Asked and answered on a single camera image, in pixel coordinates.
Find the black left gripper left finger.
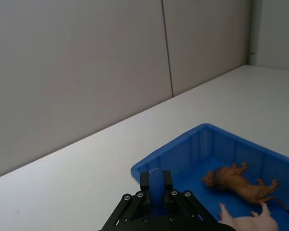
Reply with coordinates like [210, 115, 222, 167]
[98, 171, 151, 231]

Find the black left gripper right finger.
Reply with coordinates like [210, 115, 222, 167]
[162, 170, 219, 223]

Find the blue plastic bin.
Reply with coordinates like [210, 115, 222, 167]
[131, 123, 289, 231]

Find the brown toy lion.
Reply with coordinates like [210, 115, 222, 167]
[202, 162, 289, 215]

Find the pink toy pig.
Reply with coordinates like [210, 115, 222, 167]
[218, 201, 279, 231]

